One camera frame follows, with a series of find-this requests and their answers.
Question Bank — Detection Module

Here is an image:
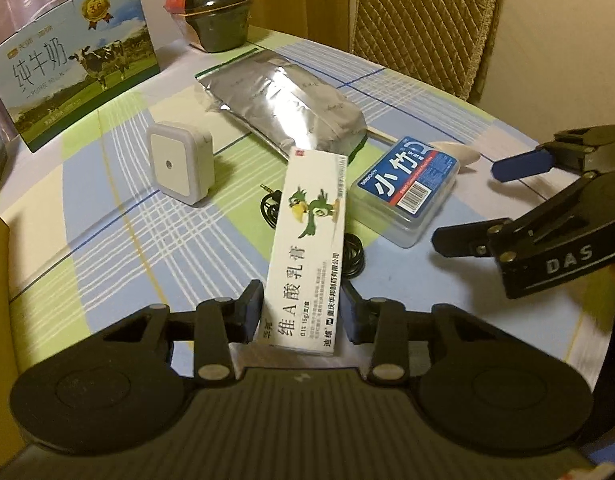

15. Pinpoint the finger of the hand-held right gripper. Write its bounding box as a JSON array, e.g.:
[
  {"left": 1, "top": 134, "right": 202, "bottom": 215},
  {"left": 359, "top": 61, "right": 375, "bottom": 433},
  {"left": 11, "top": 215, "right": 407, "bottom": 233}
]
[
  {"left": 432, "top": 171, "right": 615, "bottom": 259},
  {"left": 491, "top": 125, "right": 615, "bottom": 183}
]

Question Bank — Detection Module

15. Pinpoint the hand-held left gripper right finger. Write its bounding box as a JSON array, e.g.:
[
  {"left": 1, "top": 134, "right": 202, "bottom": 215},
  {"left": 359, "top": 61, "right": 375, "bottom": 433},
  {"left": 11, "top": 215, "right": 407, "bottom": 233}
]
[{"left": 340, "top": 282, "right": 493, "bottom": 383}]

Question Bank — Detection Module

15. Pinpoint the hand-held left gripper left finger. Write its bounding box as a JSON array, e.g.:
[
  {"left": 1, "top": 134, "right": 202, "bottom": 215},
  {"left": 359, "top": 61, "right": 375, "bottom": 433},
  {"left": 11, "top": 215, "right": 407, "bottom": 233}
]
[{"left": 100, "top": 280, "right": 265, "bottom": 383}]

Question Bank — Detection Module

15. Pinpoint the white ointment box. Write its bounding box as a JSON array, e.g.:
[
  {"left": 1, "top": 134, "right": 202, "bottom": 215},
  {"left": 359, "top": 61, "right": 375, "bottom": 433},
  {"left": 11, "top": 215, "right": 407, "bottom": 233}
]
[{"left": 254, "top": 149, "right": 349, "bottom": 358}]

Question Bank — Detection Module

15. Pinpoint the white square night light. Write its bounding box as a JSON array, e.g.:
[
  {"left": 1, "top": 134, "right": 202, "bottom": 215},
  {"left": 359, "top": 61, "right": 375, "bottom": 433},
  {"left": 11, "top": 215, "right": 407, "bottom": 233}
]
[{"left": 146, "top": 120, "right": 215, "bottom": 207}]

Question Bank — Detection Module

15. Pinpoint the silver foil bag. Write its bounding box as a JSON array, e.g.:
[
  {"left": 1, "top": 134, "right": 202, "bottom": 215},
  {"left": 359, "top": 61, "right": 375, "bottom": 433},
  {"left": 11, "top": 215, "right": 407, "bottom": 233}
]
[{"left": 194, "top": 47, "right": 367, "bottom": 166}]

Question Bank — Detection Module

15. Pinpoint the plaid cloth covered desktop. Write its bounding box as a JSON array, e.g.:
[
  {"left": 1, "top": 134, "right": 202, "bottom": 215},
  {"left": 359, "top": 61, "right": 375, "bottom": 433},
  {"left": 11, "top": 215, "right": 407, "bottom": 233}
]
[{"left": 0, "top": 25, "right": 615, "bottom": 411}]

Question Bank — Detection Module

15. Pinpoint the wooden spoon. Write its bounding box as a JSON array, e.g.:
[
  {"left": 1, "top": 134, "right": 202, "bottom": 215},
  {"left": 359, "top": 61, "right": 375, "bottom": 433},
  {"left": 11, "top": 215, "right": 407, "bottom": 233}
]
[{"left": 367, "top": 127, "right": 481, "bottom": 173}]

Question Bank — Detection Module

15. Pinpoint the blue-labelled clear plastic box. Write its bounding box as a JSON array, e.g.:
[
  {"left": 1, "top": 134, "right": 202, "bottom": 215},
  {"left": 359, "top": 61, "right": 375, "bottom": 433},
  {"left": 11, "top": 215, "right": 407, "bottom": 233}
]
[{"left": 348, "top": 135, "right": 461, "bottom": 249}]

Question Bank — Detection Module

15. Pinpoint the chair with quilted cover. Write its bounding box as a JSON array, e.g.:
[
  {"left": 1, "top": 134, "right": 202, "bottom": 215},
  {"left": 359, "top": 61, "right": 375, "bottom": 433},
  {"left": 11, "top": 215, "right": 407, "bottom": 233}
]
[{"left": 350, "top": 0, "right": 505, "bottom": 106}]

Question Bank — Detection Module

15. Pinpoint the black instant noodle bowl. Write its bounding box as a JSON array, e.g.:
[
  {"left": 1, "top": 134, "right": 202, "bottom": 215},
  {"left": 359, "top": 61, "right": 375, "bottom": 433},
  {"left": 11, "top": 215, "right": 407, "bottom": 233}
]
[{"left": 164, "top": 0, "right": 253, "bottom": 54}]

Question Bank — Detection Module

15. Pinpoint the milk carton case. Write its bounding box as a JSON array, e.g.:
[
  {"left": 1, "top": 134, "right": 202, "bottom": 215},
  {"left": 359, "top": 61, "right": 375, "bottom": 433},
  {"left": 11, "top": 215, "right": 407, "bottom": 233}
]
[{"left": 0, "top": 0, "right": 160, "bottom": 153}]

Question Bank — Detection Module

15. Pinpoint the black audio cable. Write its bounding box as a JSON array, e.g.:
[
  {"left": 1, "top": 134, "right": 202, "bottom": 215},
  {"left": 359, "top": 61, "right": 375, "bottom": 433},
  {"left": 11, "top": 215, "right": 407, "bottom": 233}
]
[{"left": 257, "top": 182, "right": 367, "bottom": 279}]

